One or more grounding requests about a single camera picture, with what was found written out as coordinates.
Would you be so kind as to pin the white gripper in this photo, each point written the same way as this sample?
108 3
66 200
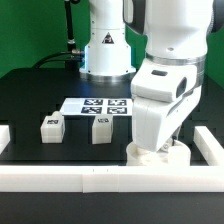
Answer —
163 97

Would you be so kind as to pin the white round stool seat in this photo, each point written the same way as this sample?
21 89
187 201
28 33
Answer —
172 153

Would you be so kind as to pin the white fiducial marker sheet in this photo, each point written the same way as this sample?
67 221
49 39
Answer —
96 106

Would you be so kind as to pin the black vertical pole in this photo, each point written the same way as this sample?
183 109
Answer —
71 44

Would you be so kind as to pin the white U-shaped fence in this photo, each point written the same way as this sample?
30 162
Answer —
88 179

